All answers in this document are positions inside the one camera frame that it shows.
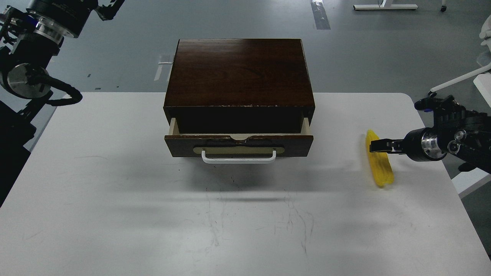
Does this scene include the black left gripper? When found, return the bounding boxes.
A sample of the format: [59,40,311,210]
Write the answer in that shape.
[26,0,125,38]

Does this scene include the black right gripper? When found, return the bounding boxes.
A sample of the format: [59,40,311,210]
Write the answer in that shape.
[369,128,447,161]

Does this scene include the yellow corn cob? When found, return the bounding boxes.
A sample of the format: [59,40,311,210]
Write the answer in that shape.
[365,129,394,189]

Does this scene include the wooden drawer with white handle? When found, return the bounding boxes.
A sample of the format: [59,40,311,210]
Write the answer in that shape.
[164,118,314,164]

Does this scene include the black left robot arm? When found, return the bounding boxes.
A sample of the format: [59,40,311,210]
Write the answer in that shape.
[1,0,124,120]

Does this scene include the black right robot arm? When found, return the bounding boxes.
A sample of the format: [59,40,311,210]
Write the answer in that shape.
[369,93,491,173]

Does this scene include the dark wooden drawer cabinet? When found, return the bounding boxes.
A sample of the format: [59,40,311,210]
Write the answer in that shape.
[163,38,315,133]

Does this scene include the white chair leg with caster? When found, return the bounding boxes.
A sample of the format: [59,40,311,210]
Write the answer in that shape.
[428,63,491,97]

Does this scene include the white table edge right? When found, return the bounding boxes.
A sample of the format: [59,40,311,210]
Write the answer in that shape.
[452,168,491,199]

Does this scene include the white table base far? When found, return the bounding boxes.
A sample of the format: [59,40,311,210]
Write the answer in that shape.
[353,0,419,11]

